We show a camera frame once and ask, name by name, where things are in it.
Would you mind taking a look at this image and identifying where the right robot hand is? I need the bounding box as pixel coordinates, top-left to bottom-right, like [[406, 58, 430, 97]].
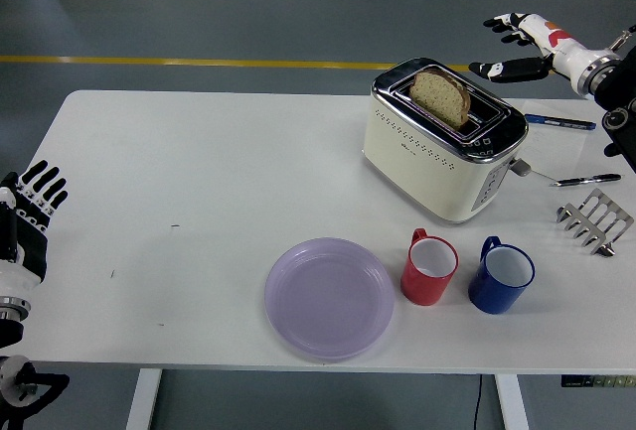
[[468, 11, 617, 96]]

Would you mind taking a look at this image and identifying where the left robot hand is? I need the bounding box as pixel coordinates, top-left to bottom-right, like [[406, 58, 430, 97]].
[[0, 160, 70, 300]]

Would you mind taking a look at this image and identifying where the brown bread slice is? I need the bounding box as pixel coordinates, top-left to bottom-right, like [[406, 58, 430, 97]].
[[408, 71, 471, 129]]

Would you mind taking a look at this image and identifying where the purple plastic plate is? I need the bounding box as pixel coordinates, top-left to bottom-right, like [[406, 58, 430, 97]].
[[263, 236, 397, 363]]

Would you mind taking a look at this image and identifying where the blue marker pen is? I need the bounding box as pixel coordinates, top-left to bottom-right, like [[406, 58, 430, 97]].
[[524, 112, 597, 131]]

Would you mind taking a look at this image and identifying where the black ballpoint pen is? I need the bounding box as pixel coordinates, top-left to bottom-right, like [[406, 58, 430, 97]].
[[549, 173, 622, 188]]

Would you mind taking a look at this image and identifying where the metal toast rack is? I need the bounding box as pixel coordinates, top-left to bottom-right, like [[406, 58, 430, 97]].
[[555, 188, 635, 257]]

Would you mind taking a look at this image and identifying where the cream and chrome toaster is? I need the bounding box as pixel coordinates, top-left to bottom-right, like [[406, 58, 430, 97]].
[[361, 56, 534, 226]]

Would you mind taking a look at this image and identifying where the white table leg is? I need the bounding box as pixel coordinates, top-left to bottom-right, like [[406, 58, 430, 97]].
[[124, 368, 163, 430], [494, 373, 531, 430]]

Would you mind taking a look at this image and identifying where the blue enamel mug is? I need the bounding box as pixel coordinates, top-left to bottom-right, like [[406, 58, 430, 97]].
[[467, 235, 537, 316]]

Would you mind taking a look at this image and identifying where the red enamel mug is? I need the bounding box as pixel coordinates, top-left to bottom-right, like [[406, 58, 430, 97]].
[[399, 227, 459, 308]]

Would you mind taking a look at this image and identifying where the table height control panel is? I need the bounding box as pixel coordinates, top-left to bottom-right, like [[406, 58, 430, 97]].
[[560, 374, 636, 389]]

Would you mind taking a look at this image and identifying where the thin black cable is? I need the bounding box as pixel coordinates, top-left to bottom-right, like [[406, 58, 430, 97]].
[[471, 373, 484, 430]]

